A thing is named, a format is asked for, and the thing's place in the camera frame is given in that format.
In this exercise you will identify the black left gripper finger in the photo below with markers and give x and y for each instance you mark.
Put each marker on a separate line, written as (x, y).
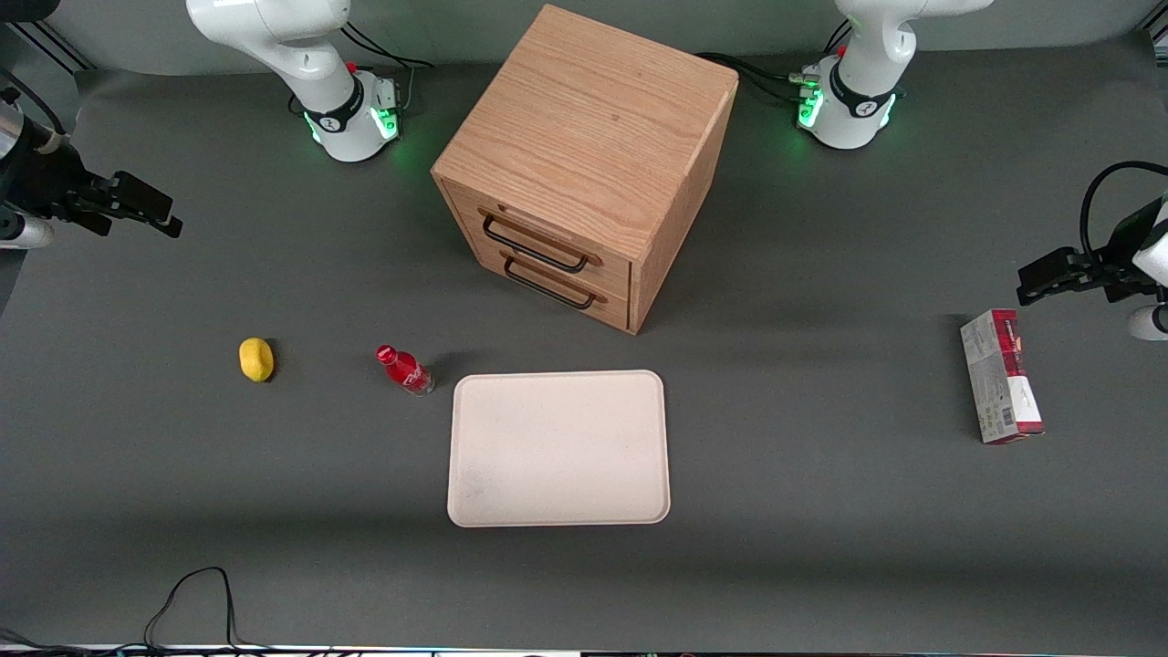
(1049, 292)
(1049, 263)

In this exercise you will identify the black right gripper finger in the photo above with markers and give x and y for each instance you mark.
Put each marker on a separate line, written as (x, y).
(137, 222)
(144, 194)

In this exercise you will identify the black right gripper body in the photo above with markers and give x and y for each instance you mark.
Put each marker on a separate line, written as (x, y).
(44, 185)

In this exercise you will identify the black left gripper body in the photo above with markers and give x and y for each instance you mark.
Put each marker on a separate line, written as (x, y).
(1110, 271)

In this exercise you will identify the red coke bottle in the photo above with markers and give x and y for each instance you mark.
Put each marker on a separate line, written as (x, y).
(404, 370)

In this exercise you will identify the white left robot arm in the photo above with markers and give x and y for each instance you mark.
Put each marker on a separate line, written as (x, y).
(858, 109)

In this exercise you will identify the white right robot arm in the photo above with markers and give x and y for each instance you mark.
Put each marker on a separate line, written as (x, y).
(310, 55)

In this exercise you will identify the beige rectangular tray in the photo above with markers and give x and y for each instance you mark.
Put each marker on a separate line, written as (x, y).
(558, 447)

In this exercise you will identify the grey and red carton box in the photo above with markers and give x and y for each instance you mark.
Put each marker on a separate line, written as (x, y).
(999, 379)

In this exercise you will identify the yellow lemon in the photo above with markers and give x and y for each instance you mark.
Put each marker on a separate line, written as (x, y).
(256, 359)

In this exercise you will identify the oak wooden drawer cabinet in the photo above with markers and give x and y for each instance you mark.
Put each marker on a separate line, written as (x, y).
(584, 128)

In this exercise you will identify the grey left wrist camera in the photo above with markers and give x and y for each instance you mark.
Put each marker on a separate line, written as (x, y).
(1152, 322)

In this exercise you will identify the aluminium frame rail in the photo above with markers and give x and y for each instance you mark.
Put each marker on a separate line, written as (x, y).
(50, 46)

